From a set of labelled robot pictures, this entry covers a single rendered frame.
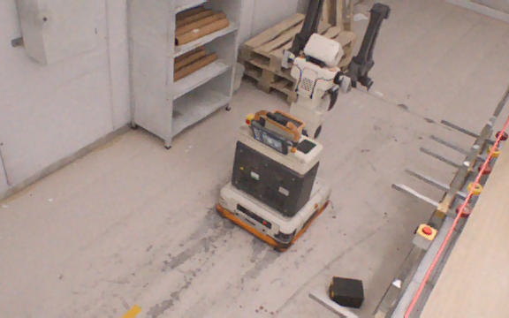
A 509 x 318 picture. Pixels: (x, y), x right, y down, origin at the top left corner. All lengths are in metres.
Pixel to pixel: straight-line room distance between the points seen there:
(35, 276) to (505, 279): 2.70
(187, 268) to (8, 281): 1.12
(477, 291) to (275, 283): 1.36
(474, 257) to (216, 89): 3.03
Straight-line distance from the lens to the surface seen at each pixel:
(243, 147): 3.25
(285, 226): 3.32
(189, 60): 4.40
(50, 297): 3.29
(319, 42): 3.17
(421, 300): 2.76
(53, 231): 3.63
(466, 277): 2.58
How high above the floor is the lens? 2.64
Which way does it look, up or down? 39 degrees down
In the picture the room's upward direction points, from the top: 10 degrees clockwise
